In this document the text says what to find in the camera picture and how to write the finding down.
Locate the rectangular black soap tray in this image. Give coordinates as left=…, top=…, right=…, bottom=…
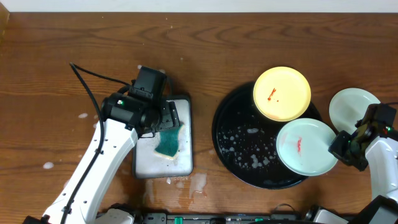
left=132, top=95, right=193, bottom=179

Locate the round black tray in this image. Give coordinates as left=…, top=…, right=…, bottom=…
left=212, top=82, right=307, bottom=190

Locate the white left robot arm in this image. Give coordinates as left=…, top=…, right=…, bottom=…
left=24, top=92, right=193, bottom=223

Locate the light green plate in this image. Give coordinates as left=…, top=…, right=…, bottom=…
left=276, top=118, right=338, bottom=176
left=328, top=88, right=380, bottom=134

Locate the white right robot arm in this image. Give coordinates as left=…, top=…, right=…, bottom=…
left=307, top=102, right=397, bottom=224

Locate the green and yellow sponge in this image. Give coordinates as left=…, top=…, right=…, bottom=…
left=154, top=124, right=184, bottom=160

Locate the yellow plate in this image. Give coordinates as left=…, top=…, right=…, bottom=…
left=252, top=67, right=311, bottom=122

